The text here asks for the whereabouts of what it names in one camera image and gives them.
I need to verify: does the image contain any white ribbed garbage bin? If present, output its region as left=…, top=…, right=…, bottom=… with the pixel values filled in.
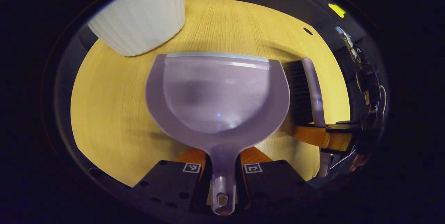
left=88, top=0, right=189, bottom=57

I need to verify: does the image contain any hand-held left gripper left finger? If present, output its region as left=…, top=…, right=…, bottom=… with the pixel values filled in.
left=134, top=148, right=212, bottom=215

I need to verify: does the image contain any pink plastic dustpan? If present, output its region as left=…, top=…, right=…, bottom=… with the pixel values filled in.
left=145, top=52, right=291, bottom=216

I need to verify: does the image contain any small pink broom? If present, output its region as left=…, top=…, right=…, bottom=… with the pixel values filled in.
left=285, top=57, right=331, bottom=178

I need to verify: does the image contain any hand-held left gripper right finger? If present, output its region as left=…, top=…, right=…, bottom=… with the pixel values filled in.
left=236, top=147, right=313, bottom=215

